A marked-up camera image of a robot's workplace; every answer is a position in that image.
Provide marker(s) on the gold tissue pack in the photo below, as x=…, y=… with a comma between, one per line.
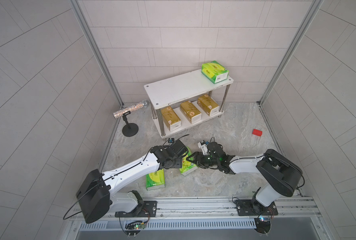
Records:
x=208, y=105
x=171, y=119
x=191, y=112

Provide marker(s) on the white two-tier shelf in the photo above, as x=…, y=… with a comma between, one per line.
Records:
x=173, y=91

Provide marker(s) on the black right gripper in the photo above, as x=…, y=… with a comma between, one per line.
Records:
x=200, y=162

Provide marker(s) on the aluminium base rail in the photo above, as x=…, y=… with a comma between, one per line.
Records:
x=218, y=213

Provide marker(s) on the red small block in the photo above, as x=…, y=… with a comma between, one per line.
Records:
x=257, y=132

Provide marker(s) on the glittery microphone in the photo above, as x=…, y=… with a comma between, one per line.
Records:
x=132, y=108

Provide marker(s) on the black microphone stand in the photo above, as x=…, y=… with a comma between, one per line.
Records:
x=130, y=129

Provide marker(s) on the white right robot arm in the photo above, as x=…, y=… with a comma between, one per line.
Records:
x=281, y=174

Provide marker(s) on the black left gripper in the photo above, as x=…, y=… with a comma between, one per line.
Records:
x=179, y=162

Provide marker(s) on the green tissue pack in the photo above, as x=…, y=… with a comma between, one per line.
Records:
x=215, y=72
x=187, y=167
x=155, y=180

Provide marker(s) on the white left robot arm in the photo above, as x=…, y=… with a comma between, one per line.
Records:
x=100, y=192

